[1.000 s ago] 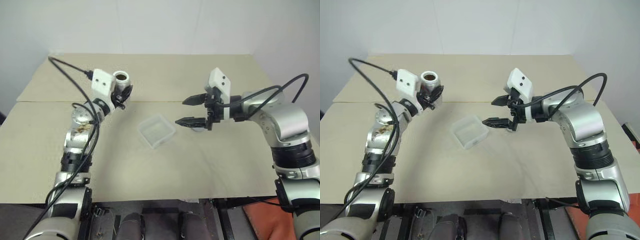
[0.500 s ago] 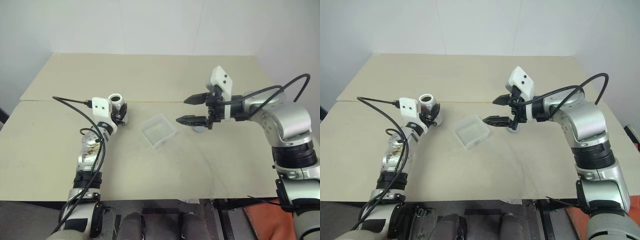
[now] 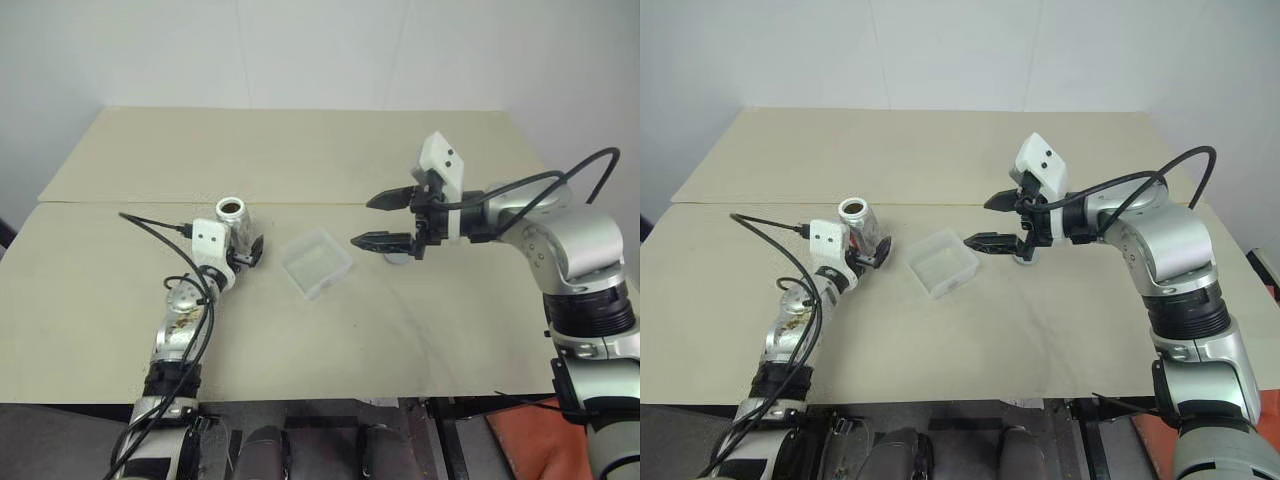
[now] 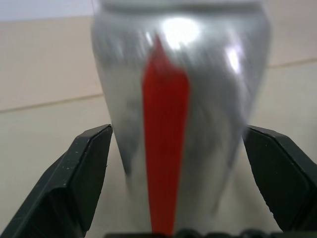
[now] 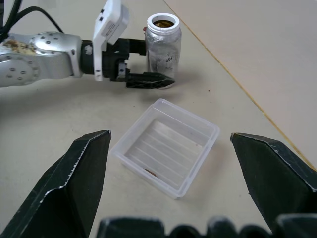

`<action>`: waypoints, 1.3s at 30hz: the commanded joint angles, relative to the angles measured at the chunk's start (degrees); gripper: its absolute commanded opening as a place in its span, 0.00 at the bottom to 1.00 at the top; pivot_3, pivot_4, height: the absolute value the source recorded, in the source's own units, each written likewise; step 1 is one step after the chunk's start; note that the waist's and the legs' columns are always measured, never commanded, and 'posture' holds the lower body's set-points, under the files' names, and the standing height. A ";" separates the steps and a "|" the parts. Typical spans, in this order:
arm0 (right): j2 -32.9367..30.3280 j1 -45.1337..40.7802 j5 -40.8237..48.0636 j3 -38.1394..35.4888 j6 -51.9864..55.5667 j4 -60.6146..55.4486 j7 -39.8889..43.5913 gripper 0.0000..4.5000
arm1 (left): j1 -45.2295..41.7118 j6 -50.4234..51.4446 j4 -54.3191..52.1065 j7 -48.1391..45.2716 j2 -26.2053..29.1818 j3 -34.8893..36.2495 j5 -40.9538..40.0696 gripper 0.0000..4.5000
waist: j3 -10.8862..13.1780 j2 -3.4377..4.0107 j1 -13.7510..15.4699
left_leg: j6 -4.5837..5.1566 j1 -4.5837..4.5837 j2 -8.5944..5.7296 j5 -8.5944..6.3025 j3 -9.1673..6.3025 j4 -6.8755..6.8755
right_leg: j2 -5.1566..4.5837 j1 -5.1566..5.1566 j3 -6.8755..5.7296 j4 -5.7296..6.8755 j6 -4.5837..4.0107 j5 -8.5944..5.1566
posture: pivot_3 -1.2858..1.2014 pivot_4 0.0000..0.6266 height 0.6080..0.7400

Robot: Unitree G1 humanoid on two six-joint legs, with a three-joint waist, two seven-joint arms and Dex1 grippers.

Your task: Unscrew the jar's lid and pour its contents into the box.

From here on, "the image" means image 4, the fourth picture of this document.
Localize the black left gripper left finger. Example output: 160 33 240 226
0 123 114 238

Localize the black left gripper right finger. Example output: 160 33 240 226
241 124 317 238

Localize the silver can with red stripe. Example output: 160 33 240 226
90 0 272 236

